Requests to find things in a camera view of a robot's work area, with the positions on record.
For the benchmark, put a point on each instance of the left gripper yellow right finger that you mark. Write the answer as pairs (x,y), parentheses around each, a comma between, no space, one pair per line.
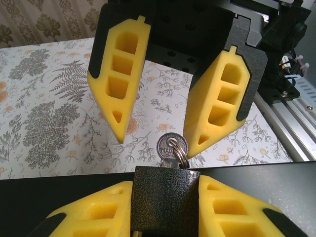
(234,217)

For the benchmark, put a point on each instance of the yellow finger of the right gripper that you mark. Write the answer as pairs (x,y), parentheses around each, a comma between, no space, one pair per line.
(197,133)
(138,61)

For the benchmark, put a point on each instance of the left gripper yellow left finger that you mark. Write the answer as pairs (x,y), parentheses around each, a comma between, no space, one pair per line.
(98,217)

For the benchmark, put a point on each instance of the silver key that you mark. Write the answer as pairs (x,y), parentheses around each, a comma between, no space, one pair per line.
(163,148)

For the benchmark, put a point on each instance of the black padlock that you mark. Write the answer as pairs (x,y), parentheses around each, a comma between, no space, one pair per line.
(165,197)

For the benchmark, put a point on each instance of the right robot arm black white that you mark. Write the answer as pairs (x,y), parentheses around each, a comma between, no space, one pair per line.
(284,32)

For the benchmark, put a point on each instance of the black box starry night lid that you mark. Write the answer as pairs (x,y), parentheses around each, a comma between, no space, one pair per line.
(37,197)

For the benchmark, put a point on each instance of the floral table cloth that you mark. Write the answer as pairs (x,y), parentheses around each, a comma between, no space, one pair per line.
(49,111)

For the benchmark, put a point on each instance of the aluminium front frame rail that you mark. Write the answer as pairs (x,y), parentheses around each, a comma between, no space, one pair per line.
(291,128)

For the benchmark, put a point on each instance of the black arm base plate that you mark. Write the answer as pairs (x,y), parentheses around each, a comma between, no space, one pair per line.
(284,95)

